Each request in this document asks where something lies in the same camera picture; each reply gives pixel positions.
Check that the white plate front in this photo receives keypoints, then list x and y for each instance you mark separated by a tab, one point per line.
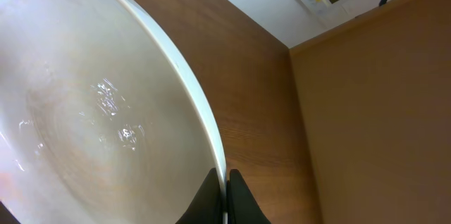
102	119

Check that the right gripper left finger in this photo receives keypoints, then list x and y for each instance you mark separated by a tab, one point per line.
206	207

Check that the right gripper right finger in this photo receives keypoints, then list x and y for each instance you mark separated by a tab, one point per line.
241	205

